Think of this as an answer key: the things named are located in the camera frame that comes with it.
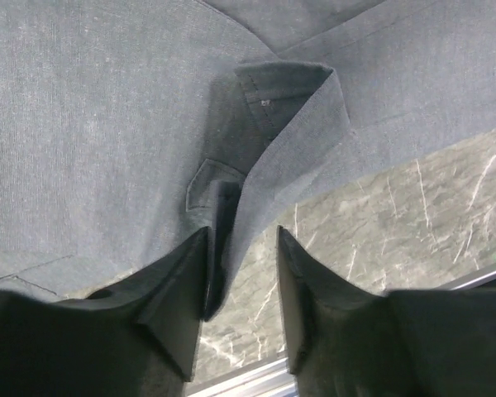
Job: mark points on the aluminium frame rail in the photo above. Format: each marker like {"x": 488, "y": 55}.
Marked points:
{"x": 271, "y": 377}

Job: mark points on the grey long sleeve shirt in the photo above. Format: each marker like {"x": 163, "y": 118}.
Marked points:
{"x": 125, "y": 126}

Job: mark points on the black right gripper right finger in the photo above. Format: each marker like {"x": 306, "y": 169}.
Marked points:
{"x": 344, "y": 341}

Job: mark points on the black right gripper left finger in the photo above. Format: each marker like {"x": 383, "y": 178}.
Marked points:
{"x": 137, "y": 337}

